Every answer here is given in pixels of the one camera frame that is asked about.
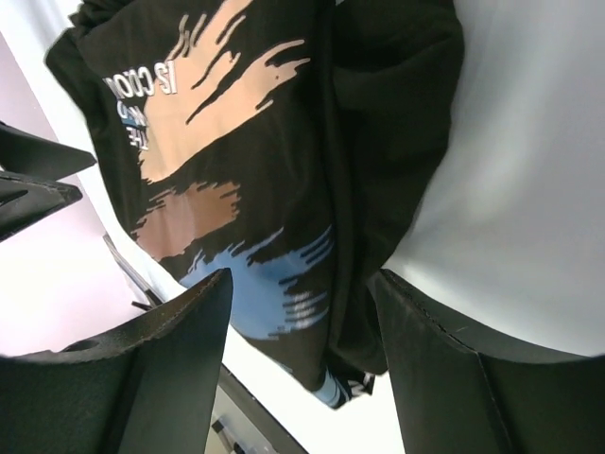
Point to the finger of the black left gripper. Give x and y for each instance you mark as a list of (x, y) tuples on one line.
[(28, 154), (26, 200)]

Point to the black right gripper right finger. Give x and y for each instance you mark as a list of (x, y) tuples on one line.
[(460, 386)]

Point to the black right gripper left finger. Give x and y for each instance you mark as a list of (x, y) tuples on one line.
[(146, 386)]

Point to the black t shirt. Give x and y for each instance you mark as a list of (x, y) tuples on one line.
[(289, 142)]

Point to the left aluminium corner post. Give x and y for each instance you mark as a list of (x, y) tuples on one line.
[(145, 298)]

